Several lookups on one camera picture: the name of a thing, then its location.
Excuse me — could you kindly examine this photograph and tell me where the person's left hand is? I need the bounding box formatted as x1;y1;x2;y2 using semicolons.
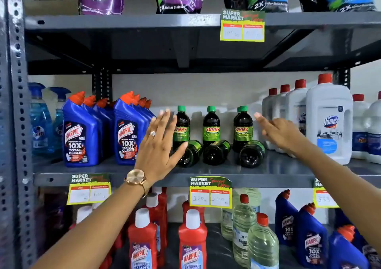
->
134;109;189;186

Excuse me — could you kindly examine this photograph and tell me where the person's right hand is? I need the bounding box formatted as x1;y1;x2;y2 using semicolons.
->
254;112;309;157

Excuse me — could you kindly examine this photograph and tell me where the dark green labelled bottle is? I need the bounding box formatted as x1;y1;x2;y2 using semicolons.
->
239;140;266;168
175;139;204;168
203;140;231;166

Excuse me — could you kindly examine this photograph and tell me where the grey metal shelf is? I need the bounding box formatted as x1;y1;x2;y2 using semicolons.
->
0;0;381;269

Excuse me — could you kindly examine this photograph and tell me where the row of green bottles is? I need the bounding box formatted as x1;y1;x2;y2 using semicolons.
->
172;105;254;153

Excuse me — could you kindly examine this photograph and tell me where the person's left forearm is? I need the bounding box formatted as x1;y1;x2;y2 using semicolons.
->
31;182;148;269

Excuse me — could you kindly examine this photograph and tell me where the person's right forearm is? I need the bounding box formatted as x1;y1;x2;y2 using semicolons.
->
294;139;381;253

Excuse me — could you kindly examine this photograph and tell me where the blue spray bottle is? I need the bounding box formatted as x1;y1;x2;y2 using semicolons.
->
49;87;71;152
28;82;56;156

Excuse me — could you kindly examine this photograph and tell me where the gold wristwatch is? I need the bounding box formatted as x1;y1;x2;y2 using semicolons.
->
124;169;149;198

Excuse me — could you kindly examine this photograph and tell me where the row of white red-capped bottles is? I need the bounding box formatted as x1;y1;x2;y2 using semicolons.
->
262;73;381;166

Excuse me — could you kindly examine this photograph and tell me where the yellow green price tag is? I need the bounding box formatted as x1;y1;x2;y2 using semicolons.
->
66;173;112;206
313;178;340;209
189;176;233;209
220;9;266;43

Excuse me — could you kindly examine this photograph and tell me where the row of blue cleaner bottles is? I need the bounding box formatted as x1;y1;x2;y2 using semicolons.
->
274;189;381;269
62;91;157;168

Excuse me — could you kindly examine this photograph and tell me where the row of red cleaner bottles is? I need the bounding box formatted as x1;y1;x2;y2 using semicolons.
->
69;186;208;269

